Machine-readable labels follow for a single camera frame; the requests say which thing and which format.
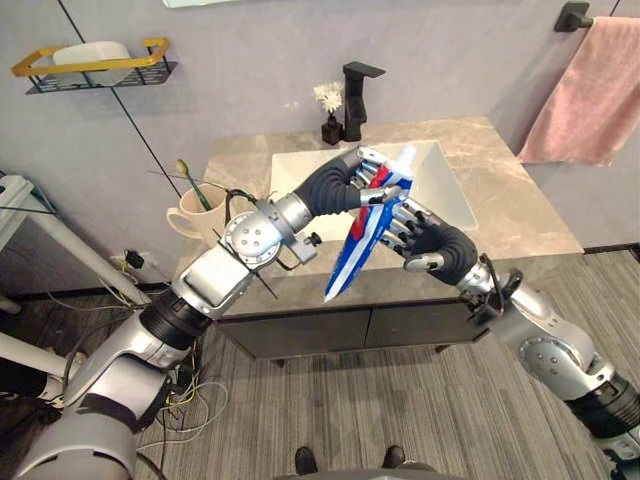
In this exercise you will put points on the black towel bar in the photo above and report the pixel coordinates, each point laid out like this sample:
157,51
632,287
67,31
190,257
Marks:
575,17

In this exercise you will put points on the black faucet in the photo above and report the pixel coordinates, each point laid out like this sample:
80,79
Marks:
357,102

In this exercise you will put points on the pink towel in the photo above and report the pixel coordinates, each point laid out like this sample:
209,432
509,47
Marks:
582,95

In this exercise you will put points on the black gold wall shelf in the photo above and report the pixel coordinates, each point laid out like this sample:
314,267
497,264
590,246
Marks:
95,67

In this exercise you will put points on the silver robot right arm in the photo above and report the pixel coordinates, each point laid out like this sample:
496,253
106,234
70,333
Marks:
545,340

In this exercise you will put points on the white metal stand frame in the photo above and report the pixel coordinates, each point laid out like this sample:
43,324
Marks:
75,250

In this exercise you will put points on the black vase with white flowers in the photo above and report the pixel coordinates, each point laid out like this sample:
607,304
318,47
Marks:
331,112

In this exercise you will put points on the blue red white toothpaste tube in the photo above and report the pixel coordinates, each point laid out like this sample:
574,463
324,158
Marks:
367,230

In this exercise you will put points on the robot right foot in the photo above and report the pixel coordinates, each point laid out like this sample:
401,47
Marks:
393,456

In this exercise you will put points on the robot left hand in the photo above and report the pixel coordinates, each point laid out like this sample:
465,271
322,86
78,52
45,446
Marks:
334,187

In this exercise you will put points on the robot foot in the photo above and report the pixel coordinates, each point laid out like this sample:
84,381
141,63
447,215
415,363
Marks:
393,456
305,460

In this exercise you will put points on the white rectangular sink basin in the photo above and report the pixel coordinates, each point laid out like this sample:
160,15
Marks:
450,175

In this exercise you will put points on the beige ceramic mug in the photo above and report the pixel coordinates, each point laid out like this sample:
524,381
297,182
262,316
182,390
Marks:
197,215

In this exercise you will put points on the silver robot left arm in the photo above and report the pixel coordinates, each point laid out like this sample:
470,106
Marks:
150,320

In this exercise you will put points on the dark vanity cabinet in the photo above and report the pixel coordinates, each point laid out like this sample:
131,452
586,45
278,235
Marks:
350,327

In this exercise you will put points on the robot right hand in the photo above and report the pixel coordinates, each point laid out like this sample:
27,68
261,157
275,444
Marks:
440,245

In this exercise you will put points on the green toothbrush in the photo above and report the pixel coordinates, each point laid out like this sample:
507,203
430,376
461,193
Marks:
192,182

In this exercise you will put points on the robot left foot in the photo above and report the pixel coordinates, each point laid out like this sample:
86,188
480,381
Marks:
305,460

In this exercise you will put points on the white soap dish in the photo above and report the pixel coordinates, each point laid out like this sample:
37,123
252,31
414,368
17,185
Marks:
92,57

